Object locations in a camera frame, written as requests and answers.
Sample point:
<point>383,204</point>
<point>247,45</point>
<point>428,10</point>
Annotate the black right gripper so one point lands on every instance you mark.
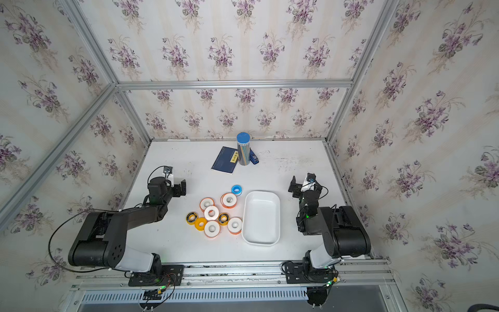
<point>297,190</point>

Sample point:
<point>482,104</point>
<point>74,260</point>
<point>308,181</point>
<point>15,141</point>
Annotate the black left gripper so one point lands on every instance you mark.
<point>177,193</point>

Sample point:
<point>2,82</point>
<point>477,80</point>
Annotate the orange tape roll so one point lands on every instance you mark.
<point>212,229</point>
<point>229,200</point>
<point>205,203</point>
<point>211,213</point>
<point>234,225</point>

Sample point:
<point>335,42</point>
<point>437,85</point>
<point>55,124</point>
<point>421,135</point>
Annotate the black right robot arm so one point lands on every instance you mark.
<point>342,232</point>

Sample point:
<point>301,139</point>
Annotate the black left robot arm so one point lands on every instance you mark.
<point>101,241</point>

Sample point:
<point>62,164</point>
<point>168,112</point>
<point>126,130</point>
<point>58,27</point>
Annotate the yellow black tape roll left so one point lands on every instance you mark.
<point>191,218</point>

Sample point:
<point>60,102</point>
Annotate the yellow black tape roll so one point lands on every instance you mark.
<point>223,219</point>
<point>191,218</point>

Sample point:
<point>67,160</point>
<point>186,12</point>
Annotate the plain yellow tape roll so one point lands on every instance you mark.
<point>200,223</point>

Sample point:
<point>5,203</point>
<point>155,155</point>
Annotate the white plastic storage box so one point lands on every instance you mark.
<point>261,223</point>

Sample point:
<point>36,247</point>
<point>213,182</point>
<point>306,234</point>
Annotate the yellow black tape roll right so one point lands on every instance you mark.
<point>223,219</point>

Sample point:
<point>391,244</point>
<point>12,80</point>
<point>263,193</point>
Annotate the blue sealing tape roll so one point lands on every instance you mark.
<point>236,190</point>

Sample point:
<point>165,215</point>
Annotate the dark blue book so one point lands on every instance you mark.
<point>226,160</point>

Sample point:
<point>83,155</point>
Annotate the striped cylinder with blue lid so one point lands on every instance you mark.
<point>243,145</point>

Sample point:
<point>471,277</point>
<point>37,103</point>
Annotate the small circuit board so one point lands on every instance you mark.
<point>153,294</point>

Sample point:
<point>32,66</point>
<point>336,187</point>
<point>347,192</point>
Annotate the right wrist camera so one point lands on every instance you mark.
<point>309,182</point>

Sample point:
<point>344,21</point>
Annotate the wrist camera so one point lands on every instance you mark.
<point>168,174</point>
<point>309,182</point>

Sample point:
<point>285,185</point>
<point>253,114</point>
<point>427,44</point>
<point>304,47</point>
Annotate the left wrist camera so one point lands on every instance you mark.
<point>168,174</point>

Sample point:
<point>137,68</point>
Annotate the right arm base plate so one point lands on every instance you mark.
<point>303,272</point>

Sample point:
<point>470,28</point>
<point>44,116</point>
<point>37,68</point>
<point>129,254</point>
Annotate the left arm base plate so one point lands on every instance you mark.
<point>171,275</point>

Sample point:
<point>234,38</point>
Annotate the aluminium mounting rail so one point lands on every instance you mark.
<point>246,274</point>

